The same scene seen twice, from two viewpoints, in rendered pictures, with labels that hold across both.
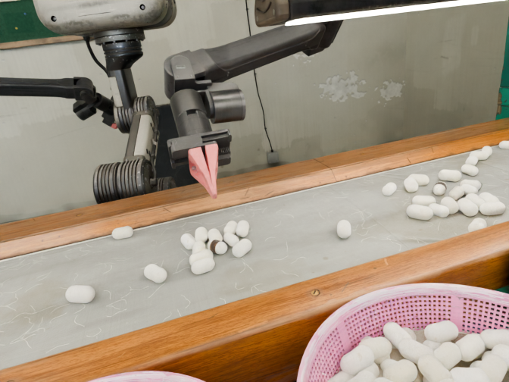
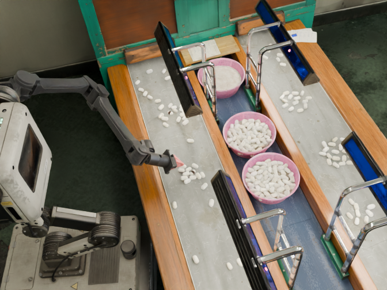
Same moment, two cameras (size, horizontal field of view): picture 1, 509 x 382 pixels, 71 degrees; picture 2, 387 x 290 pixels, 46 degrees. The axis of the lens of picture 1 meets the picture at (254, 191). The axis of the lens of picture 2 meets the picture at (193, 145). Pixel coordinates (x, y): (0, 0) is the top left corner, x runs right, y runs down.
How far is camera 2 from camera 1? 2.03 m
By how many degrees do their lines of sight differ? 71
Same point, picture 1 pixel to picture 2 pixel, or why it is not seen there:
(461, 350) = (235, 132)
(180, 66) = (144, 149)
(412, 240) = (197, 128)
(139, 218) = (165, 201)
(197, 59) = (137, 144)
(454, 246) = (209, 121)
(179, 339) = (233, 171)
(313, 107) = not seen: outside the picture
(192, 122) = (164, 157)
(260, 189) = not seen: hidden behind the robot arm
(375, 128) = not seen: outside the picture
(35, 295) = (207, 219)
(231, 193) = (154, 170)
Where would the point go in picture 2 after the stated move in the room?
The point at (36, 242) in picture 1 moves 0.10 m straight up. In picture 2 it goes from (175, 234) to (173, 224)
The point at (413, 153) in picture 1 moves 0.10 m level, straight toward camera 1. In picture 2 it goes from (136, 109) to (152, 114)
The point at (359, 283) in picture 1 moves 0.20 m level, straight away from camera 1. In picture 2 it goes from (220, 140) to (182, 134)
